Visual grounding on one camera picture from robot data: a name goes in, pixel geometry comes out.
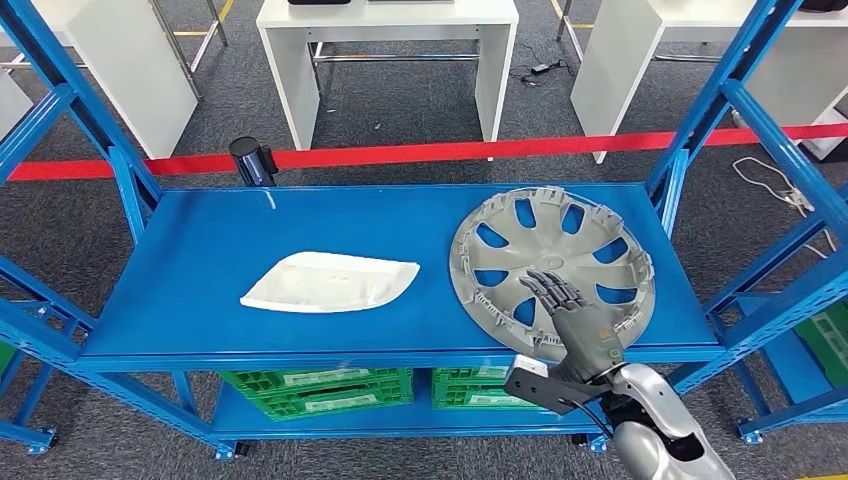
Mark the black barrier post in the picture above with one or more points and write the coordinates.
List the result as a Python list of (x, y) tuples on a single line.
[(248, 162)]

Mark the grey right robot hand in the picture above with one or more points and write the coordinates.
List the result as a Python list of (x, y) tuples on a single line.
[(583, 338)]

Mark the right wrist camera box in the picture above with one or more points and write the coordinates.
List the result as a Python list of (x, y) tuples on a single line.
[(530, 384)]

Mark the red barrier belt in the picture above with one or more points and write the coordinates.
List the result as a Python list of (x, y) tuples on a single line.
[(397, 154)]

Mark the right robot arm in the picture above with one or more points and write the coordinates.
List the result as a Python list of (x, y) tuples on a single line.
[(649, 397)]

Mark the blue metal shelf rack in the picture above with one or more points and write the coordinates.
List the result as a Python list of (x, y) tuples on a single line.
[(782, 358), (40, 440), (265, 225)]

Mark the steel table frame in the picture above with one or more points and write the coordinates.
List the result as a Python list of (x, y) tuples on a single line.
[(175, 50)]

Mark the white table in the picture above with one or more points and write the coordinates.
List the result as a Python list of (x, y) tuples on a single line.
[(497, 66), (623, 66), (132, 66), (13, 99)]

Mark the grey plastic wheel hubcap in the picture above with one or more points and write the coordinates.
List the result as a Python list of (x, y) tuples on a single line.
[(552, 260)]

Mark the white plastic cover part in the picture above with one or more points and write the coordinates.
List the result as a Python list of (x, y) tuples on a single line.
[(324, 281)]

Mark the black device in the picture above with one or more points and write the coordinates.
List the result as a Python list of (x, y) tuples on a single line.
[(318, 2), (825, 4)]

